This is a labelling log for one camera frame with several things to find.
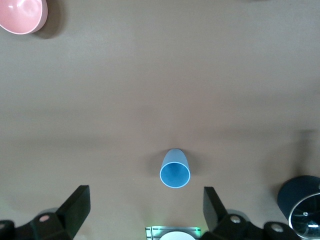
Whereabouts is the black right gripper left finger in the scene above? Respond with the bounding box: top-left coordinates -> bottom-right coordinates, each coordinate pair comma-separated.
0,184 -> 91,240

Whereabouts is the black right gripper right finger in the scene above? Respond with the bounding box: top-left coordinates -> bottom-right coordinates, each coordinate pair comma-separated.
201,186 -> 301,240

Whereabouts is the blue plastic cup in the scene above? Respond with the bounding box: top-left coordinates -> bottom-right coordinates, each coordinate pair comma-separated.
159,148 -> 191,189

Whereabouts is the glass pot lid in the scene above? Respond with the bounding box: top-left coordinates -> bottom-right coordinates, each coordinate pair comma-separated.
288,191 -> 320,237

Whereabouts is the brown table cloth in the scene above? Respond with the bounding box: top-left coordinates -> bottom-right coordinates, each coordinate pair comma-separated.
0,0 -> 320,240

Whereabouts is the pink bowl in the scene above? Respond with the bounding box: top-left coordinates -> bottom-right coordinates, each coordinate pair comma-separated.
0,0 -> 49,35

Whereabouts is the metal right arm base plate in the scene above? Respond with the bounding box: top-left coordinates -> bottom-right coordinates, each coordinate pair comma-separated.
145,226 -> 202,240

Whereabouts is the dark pot with blue handle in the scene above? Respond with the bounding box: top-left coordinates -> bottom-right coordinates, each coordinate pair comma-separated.
276,175 -> 320,226

